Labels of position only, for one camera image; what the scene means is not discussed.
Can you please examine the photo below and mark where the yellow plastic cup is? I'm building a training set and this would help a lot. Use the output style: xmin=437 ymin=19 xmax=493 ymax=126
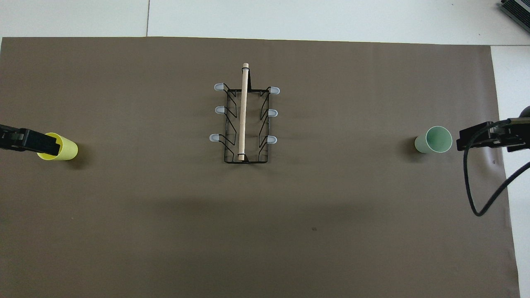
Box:
xmin=36 ymin=132 xmax=79 ymax=161

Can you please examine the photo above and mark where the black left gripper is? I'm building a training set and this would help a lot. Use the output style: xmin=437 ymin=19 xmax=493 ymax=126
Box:
xmin=0 ymin=124 xmax=61 ymax=157

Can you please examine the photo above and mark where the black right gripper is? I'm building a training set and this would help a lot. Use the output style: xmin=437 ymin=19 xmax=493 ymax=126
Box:
xmin=457 ymin=117 xmax=530 ymax=151

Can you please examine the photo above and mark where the black wire cup rack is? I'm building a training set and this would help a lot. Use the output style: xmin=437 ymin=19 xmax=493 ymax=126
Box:
xmin=209 ymin=62 xmax=281 ymax=164

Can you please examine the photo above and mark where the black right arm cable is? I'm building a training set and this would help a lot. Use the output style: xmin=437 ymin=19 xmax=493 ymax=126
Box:
xmin=463 ymin=120 xmax=530 ymax=217

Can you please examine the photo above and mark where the green plastic cup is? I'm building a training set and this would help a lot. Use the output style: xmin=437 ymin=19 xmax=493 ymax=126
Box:
xmin=414 ymin=125 xmax=453 ymax=154

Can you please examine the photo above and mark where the brown table mat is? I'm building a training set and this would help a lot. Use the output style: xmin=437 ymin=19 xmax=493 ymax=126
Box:
xmin=0 ymin=36 xmax=521 ymax=298

